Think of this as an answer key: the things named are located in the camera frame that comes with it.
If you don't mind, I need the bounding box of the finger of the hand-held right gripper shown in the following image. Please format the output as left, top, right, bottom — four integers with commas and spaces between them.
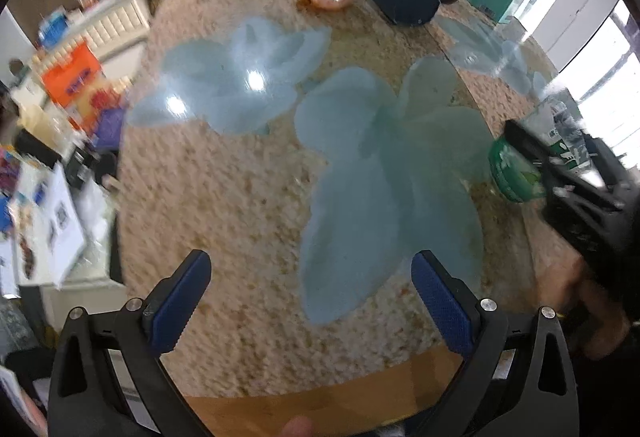
504, 119, 603, 199
542, 187, 621, 243

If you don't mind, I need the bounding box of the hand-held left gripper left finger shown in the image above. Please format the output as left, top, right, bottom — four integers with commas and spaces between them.
47, 249, 217, 437

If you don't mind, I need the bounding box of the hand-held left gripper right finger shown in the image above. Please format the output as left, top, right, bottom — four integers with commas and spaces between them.
411, 250, 580, 437

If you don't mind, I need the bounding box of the clear plastic bottle green label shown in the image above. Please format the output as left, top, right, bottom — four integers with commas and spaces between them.
487, 87, 598, 204

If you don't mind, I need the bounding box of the person's right hand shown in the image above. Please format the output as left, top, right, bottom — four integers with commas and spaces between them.
537, 257, 630, 360

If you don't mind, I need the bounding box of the white paper sheet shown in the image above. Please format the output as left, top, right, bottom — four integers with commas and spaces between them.
20, 162, 86, 288

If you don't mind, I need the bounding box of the floral beige tablecloth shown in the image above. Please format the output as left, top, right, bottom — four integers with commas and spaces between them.
116, 0, 583, 399

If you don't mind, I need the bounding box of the purple bag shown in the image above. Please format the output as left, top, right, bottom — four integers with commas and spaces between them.
92, 107, 128, 153

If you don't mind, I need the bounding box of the orange bag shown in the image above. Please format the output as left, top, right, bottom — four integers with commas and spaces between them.
41, 42, 103, 118

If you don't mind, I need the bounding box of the white radiator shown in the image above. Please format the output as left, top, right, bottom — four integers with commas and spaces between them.
75, 0, 152, 52

